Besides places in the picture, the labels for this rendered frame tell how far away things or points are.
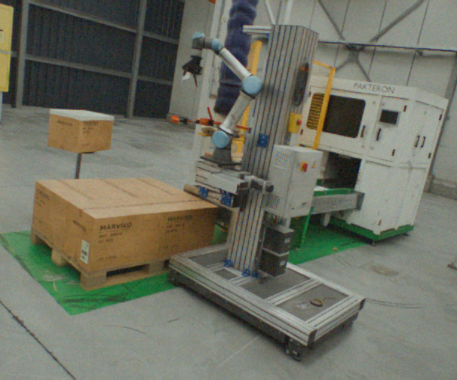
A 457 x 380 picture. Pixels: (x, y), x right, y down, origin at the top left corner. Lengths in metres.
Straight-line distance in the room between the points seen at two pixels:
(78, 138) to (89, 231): 1.89
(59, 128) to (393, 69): 9.56
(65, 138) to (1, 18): 5.91
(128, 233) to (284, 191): 1.18
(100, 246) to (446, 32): 10.69
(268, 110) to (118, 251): 1.49
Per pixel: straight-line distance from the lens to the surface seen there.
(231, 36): 3.72
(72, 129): 4.84
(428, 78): 12.26
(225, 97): 3.70
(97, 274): 3.20
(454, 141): 11.94
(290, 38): 3.04
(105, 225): 3.08
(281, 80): 3.01
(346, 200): 5.35
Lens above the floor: 1.51
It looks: 13 degrees down
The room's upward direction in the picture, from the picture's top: 10 degrees clockwise
